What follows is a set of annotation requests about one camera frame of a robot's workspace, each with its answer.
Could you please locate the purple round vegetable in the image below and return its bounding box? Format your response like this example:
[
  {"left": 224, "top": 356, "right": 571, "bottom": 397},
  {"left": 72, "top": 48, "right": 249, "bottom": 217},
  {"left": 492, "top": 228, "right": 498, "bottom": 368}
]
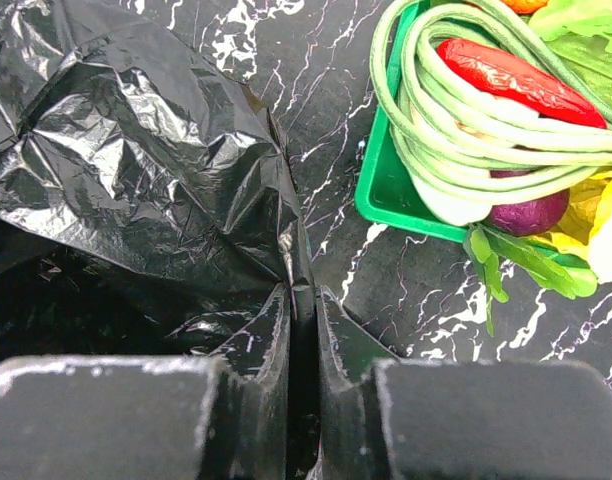
[{"left": 485, "top": 189, "right": 570, "bottom": 237}]

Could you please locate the yellow white cabbage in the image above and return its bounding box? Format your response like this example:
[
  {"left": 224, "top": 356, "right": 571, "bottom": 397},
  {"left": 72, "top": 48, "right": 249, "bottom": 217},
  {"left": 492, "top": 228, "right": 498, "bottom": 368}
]
[{"left": 530, "top": 168, "right": 612, "bottom": 283}]

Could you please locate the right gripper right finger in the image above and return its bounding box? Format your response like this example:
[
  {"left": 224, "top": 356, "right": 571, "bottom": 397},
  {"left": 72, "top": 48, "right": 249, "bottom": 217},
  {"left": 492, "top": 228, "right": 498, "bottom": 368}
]
[{"left": 316, "top": 287, "right": 612, "bottom": 479}]

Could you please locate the green long beans bundle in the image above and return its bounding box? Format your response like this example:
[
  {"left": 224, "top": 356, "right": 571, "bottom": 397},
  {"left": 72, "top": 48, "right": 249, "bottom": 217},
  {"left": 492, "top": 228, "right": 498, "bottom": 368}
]
[{"left": 369, "top": 1, "right": 612, "bottom": 204}]

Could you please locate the black trash bag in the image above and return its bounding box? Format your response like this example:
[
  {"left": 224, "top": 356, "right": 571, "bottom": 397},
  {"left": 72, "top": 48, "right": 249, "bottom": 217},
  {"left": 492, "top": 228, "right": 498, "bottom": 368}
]
[{"left": 0, "top": 1, "right": 315, "bottom": 359}]

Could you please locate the red chili pepper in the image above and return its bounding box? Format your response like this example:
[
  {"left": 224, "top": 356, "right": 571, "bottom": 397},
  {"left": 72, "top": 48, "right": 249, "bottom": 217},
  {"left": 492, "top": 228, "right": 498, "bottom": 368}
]
[{"left": 436, "top": 38, "right": 607, "bottom": 129}]

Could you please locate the small orange carrot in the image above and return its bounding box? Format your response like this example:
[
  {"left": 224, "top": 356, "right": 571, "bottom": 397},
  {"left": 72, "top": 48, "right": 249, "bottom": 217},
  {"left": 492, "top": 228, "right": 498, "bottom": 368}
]
[{"left": 502, "top": 0, "right": 549, "bottom": 15}]

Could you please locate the green plastic vegetable tray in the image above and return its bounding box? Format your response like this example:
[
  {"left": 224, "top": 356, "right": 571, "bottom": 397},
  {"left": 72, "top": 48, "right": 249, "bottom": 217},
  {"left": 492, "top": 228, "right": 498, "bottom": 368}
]
[{"left": 354, "top": 0, "right": 612, "bottom": 286}]

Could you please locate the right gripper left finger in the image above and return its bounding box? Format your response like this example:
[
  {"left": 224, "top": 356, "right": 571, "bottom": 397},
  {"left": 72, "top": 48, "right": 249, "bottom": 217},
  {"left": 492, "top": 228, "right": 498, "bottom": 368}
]
[{"left": 0, "top": 286, "right": 291, "bottom": 479}]

